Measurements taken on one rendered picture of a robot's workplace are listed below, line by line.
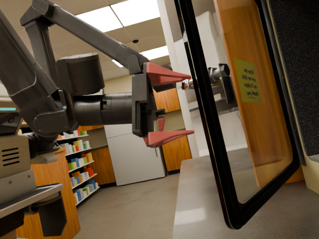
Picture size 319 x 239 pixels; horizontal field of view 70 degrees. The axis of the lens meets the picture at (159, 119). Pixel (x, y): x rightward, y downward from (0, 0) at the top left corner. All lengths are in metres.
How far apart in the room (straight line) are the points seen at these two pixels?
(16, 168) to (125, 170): 4.67
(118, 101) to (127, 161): 4.98
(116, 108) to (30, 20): 0.61
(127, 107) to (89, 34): 0.44
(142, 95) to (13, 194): 0.51
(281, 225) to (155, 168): 4.86
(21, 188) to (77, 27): 0.51
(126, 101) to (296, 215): 0.36
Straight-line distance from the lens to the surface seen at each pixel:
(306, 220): 0.48
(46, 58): 0.88
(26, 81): 0.42
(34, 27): 0.93
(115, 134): 5.36
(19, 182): 0.78
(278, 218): 0.49
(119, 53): 0.71
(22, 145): 0.82
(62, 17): 0.87
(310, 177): 0.59
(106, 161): 5.65
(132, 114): 0.37
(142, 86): 0.38
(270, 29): 0.60
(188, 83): 0.36
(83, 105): 0.41
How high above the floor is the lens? 1.14
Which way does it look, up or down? 2 degrees up
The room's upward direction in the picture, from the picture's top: 13 degrees counter-clockwise
